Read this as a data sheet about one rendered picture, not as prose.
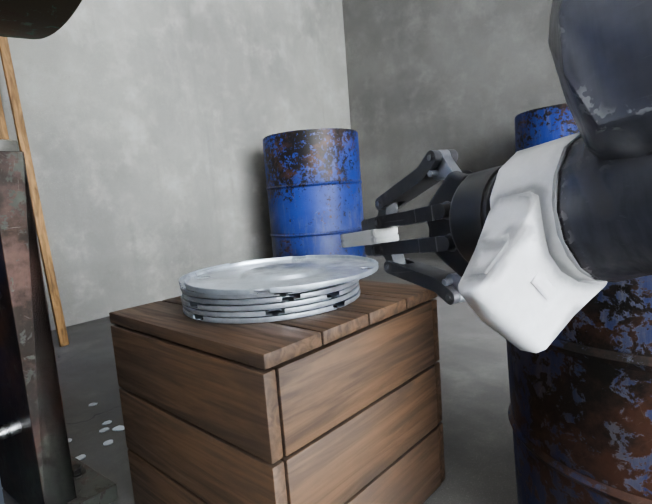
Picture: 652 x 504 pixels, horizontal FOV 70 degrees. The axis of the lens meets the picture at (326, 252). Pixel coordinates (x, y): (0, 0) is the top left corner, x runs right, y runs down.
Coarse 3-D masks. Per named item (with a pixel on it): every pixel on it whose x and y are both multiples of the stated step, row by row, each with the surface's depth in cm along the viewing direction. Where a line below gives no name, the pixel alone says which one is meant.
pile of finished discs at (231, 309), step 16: (304, 256) 90; (192, 272) 80; (320, 288) 65; (336, 288) 67; (352, 288) 71; (192, 304) 69; (208, 304) 72; (224, 304) 64; (240, 304) 63; (256, 304) 66; (272, 304) 63; (288, 304) 63; (304, 304) 64; (320, 304) 65; (336, 304) 69; (208, 320) 65; (224, 320) 64; (240, 320) 63; (256, 320) 63; (272, 320) 63
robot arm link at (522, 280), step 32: (512, 160) 29; (544, 160) 26; (512, 192) 27; (544, 192) 25; (512, 224) 26; (544, 224) 25; (480, 256) 27; (512, 256) 25; (544, 256) 26; (480, 288) 25; (512, 288) 26; (544, 288) 26; (576, 288) 27; (512, 320) 26; (544, 320) 27
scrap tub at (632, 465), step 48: (624, 288) 47; (576, 336) 52; (624, 336) 48; (528, 384) 61; (576, 384) 53; (624, 384) 49; (528, 432) 62; (576, 432) 54; (624, 432) 50; (528, 480) 64; (576, 480) 55; (624, 480) 51
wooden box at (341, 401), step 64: (128, 320) 72; (192, 320) 67; (320, 320) 62; (384, 320) 68; (128, 384) 75; (192, 384) 61; (256, 384) 51; (320, 384) 57; (384, 384) 67; (192, 448) 64; (256, 448) 53; (320, 448) 57; (384, 448) 67
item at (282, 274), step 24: (240, 264) 82; (264, 264) 81; (288, 264) 75; (312, 264) 73; (336, 264) 75; (360, 264) 73; (192, 288) 62; (216, 288) 62; (240, 288) 60; (264, 288) 59; (288, 288) 56; (312, 288) 57
